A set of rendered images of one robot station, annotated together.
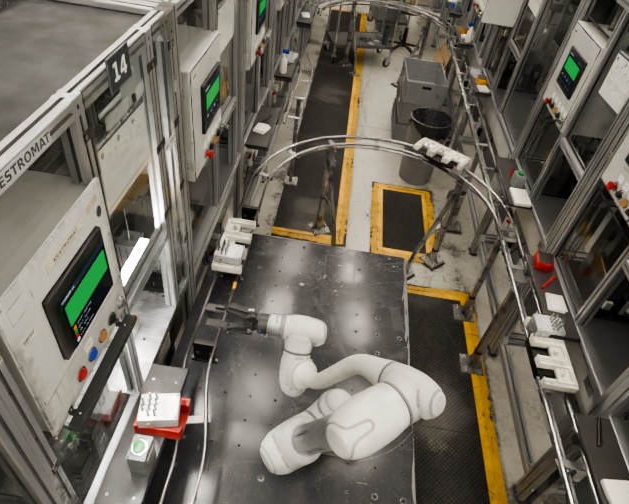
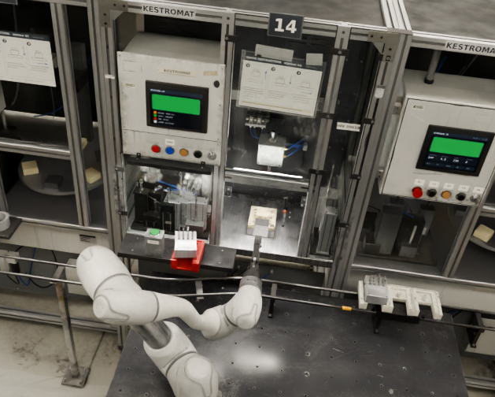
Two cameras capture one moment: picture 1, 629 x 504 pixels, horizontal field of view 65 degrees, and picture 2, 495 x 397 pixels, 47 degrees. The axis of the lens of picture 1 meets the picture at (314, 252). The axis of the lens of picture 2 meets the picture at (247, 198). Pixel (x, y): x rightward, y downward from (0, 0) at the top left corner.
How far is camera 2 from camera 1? 1.86 m
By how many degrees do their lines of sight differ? 68
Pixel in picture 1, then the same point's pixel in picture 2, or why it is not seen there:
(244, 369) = (264, 338)
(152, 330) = (267, 245)
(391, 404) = (101, 269)
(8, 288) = (131, 53)
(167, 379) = (222, 257)
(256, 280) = (381, 346)
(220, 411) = not seen: hidden behind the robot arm
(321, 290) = not seen: outside the picture
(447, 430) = not seen: outside the picture
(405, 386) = (116, 281)
